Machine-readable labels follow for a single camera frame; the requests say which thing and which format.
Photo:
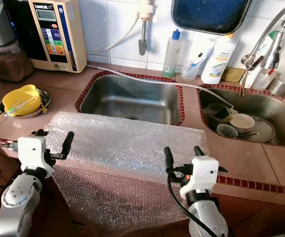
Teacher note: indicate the green plastic stick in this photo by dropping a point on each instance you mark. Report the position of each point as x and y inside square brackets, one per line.
[23, 107]

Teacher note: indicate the steel bowl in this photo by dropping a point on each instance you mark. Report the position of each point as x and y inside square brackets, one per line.
[45, 101]

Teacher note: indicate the yellow plastic bowl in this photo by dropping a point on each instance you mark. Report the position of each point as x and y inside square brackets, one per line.
[20, 98]

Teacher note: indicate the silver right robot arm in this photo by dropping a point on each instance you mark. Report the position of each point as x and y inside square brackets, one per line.
[206, 217]

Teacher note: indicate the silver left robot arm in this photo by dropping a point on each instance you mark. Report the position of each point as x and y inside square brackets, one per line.
[17, 202]

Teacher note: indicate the small grey bowl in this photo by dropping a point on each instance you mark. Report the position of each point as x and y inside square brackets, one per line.
[227, 131]

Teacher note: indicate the clear bubble wrap sheet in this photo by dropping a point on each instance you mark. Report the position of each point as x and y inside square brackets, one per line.
[127, 143]

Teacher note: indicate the dark ceramic bowl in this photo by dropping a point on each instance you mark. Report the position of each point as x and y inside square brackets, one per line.
[218, 111]

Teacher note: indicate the dirty steel spoon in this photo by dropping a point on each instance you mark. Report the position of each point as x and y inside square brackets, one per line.
[251, 134]

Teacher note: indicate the grey plate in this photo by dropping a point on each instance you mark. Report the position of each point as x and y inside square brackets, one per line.
[263, 131]

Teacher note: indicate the jar with brown contents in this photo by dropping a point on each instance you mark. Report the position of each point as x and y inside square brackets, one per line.
[9, 64]

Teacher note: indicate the clear plastic cup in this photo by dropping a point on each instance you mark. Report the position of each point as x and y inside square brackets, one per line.
[190, 71]

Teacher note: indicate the yellow sponge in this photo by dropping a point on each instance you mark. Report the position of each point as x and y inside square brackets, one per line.
[232, 75]

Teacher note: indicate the white detergent bottle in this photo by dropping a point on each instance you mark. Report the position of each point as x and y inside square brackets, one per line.
[217, 59]

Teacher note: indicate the white bottle with green cap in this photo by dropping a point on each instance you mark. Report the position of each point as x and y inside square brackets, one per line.
[253, 74]

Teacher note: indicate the blue and white toothbrush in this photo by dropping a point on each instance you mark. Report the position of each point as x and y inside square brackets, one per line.
[204, 55]

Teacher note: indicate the clear bottle with blue cap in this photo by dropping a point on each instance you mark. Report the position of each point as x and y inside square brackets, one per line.
[171, 57]

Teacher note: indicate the beige water ionizer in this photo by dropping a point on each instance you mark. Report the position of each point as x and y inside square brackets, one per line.
[58, 34]

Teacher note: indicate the steel cup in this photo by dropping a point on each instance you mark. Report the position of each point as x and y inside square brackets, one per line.
[280, 86]

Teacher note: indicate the black hanging tray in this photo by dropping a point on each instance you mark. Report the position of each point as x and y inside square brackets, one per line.
[211, 15]

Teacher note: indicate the chrome gooseneck faucet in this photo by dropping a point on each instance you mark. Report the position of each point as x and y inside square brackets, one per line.
[268, 29]

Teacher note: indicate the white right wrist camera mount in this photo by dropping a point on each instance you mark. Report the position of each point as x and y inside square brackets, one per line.
[201, 175]

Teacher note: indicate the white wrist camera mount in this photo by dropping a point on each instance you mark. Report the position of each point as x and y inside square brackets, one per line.
[201, 175]
[34, 153]

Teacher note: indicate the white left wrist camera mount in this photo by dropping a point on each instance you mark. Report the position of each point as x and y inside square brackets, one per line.
[34, 153]

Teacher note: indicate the wall tap with cream diverter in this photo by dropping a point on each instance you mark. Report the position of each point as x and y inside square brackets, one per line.
[143, 29]

